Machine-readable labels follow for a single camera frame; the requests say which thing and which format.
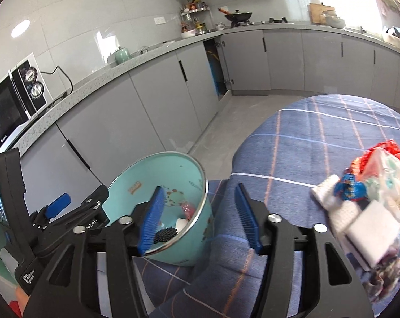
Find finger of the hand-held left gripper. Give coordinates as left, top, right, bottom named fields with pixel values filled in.
left=37, top=193, right=71, bottom=221
left=81, top=185, right=110, bottom=211

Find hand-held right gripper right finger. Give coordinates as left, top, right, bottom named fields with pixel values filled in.
left=235, top=183, right=375, bottom=318

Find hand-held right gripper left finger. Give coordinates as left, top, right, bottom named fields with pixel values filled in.
left=24, top=186, right=165, bottom=318

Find teal enamel bowl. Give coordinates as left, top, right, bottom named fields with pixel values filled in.
left=107, top=152, right=214, bottom=267

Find person's left hand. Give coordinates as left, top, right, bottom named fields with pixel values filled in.
left=16, top=288, right=31, bottom=318

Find black scrubber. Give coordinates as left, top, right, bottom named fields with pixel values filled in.
left=153, top=227, right=177, bottom=245

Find pink shiny wrapper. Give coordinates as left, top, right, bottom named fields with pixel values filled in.
left=182, top=202, right=197, bottom=221

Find blue plaid tablecloth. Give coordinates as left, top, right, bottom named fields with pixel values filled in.
left=134, top=94, right=400, bottom=318

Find black and silver microwave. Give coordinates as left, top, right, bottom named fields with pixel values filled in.
left=0, top=52, right=55, bottom=164

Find blue candy wrapper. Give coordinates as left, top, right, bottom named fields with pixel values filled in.
left=334, top=174, right=368, bottom=202

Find white sponge block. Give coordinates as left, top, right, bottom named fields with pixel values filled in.
left=346, top=200, right=400, bottom=269

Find grey kitchen cabinets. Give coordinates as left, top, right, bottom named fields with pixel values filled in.
left=0, top=28, right=400, bottom=249

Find teal ceramic jar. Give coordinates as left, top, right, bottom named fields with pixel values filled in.
left=115, top=46, right=131, bottom=65

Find clear plastic bag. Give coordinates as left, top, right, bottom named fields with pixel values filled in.
left=361, top=147, right=400, bottom=229

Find patterned crumpled wrapper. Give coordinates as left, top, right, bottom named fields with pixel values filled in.
left=362, top=248, right=400, bottom=302

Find red shiny wrapper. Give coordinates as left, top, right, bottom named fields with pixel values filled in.
left=351, top=141, right=400, bottom=176

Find gas stove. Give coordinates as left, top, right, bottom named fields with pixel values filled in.
left=230, top=18, right=288, bottom=27

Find black wok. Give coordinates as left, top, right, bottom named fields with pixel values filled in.
left=220, top=7, right=254, bottom=24

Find metal spice rack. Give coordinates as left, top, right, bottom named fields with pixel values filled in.
left=180, top=5, right=210, bottom=35
left=181, top=0, right=208, bottom=33

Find grey mixing bowl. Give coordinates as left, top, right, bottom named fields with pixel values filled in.
left=321, top=10, right=346, bottom=29

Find wooden cutting board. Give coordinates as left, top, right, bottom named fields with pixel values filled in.
left=309, top=3, right=336, bottom=25

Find black power cable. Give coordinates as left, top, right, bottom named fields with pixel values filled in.
left=41, top=65, right=74, bottom=107

